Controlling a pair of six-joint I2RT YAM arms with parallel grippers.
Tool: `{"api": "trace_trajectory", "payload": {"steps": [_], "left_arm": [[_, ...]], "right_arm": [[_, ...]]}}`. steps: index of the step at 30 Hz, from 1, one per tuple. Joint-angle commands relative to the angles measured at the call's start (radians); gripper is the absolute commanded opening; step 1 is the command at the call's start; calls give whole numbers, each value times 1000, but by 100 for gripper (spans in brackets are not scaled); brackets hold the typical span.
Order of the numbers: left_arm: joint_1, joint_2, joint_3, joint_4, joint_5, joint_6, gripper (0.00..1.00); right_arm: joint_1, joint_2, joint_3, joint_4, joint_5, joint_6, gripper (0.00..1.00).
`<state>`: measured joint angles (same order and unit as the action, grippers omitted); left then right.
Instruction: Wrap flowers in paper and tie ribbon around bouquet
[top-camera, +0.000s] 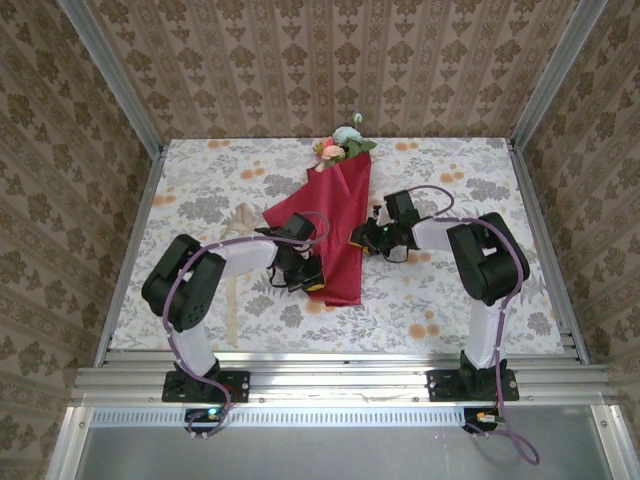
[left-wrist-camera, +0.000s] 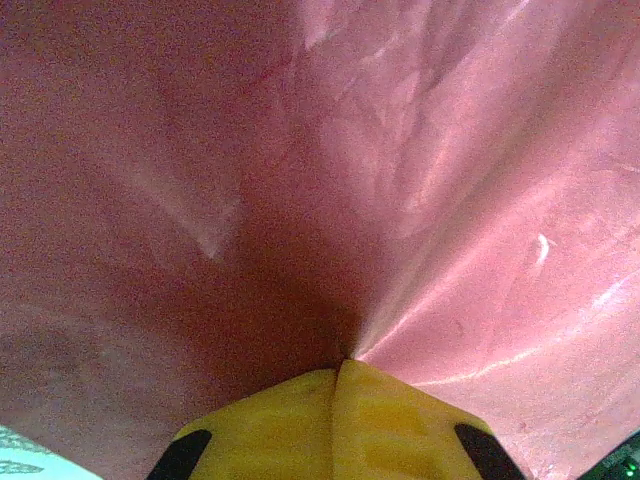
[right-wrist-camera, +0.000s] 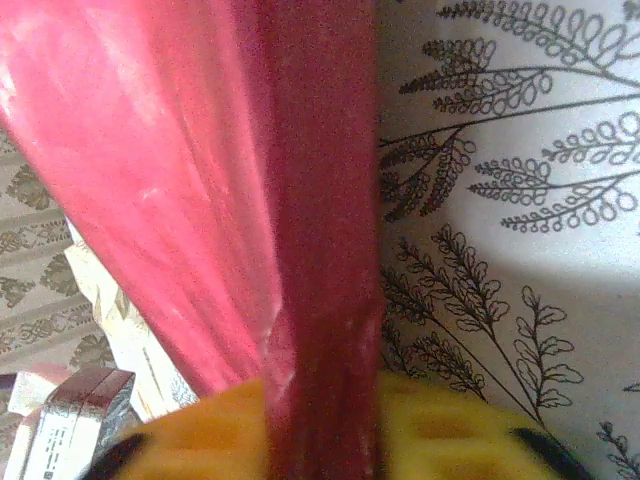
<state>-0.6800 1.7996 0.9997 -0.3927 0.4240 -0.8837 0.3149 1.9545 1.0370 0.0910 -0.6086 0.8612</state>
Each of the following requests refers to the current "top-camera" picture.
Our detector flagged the aluminium lower frame bar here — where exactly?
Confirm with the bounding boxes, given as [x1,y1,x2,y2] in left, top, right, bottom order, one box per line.
[45,405,95,480]
[589,404,637,480]

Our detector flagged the grey metal panel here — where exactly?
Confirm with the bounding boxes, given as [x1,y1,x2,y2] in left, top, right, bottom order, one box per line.
[74,425,617,480]

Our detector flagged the red wrapping paper sheet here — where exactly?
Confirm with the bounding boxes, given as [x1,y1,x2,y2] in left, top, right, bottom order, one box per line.
[262,149,374,309]

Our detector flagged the peach fake flower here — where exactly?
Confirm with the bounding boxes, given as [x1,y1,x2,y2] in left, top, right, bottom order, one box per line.
[312,141,346,174]

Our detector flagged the beige ribbon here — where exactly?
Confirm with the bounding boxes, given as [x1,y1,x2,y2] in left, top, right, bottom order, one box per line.
[219,202,257,350]

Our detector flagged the aluminium mounting rail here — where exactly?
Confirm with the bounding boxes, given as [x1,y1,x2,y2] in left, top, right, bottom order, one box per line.
[69,363,621,407]

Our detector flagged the light blue fake flower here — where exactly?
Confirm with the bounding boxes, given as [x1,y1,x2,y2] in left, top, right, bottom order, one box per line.
[332,113,380,157]

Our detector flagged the floral tablecloth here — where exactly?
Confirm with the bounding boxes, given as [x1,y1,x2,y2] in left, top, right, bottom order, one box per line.
[109,137,566,356]

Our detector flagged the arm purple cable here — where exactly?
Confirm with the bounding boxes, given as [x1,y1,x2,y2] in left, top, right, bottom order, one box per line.
[162,210,331,442]
[407,185,542,467]

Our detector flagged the aluminium table side rail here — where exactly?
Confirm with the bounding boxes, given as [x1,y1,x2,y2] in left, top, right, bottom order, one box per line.
[504,138,592,365]
[92,142,171,369]

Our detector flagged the aluminium table edge rail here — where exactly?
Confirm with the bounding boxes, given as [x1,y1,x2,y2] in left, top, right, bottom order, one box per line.
[94,351,591,369]

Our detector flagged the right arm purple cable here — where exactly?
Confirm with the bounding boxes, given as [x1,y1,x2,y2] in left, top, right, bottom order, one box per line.
[407,185,542,467]

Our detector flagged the small black connector board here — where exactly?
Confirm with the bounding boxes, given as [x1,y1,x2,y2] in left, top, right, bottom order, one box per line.
[463,407,504,434]
[184,407,226,434]

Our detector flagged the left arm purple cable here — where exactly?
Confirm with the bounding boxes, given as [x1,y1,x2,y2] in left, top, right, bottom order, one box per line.
[162,210,331,442]

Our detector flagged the aluminium frame post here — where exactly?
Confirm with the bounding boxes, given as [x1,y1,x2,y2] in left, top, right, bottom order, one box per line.
[508,0,610,151]
[57,0,170,154]

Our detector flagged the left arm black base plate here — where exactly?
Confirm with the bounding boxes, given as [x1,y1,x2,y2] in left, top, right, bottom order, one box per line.
[162,371,251,404]

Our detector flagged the slotted white cable duct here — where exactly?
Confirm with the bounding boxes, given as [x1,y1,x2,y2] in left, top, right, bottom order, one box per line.
[88,407,469,429]

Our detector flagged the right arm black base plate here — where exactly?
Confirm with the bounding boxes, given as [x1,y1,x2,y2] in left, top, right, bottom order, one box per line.
[427,368,521,403]

